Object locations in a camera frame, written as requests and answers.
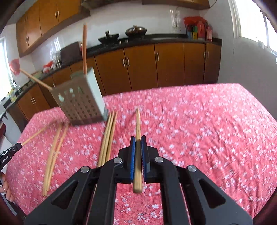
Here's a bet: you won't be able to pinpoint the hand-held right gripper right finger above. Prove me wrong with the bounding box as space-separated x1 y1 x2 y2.
141 136 253 225

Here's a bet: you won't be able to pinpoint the hanging red plastic bag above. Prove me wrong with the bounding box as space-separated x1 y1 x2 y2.
10 58 22 76

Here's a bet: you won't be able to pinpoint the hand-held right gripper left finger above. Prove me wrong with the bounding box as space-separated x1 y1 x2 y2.
24 136 136 225

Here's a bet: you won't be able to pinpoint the pink floral tablecloth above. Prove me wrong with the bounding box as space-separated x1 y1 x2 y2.
5 83 277 225

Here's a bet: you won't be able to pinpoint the perforated metal utensil holder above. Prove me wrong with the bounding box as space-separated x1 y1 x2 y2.
50 67 109 126

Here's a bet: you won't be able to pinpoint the small window over sink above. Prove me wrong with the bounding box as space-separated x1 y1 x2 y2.
0 37 13 102

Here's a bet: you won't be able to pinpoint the black kitchen countertop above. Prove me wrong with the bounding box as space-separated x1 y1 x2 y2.
3 35 223 109

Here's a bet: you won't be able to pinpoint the red bottles and packets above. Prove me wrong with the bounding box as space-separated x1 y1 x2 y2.
198 20 213 41

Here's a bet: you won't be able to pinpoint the dark wooden box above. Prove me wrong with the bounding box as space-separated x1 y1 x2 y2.
60 42 84 64

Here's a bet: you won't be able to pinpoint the large bright window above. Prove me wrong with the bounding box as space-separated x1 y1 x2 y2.
229 0 277 59

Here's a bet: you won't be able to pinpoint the gas stove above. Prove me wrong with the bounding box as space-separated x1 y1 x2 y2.
97 36 152 45

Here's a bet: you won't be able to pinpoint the colourful upright boxes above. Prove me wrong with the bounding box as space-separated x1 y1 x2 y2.
186 25 199 40

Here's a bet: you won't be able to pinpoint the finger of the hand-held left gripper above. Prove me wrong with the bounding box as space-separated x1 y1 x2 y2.
10 143 23 154

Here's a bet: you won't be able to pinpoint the red and white packets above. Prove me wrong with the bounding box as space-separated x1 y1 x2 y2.
43 61 54 73

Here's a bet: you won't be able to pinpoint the clear glass cups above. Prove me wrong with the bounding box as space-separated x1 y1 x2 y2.
51 52 63 67

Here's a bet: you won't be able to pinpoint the wooden lower kitchen cabinets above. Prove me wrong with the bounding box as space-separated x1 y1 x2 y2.
6 42 221 128

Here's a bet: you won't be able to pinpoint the wooden kitchen cabinets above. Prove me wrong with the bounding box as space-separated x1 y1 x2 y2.
6 42 221 128
16 0 210 58

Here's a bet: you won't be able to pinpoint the black cooking pot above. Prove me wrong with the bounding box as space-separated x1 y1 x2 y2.
98 31 120 44

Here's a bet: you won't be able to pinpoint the person's left hand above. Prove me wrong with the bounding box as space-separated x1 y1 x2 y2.
0 173 14 202

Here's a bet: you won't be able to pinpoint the wok with metal lid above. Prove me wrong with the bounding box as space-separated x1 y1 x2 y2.
125 25 146 37

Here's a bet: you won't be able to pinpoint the wooden upper kitchen cabinets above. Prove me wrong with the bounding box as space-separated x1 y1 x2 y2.
16 0 210 58

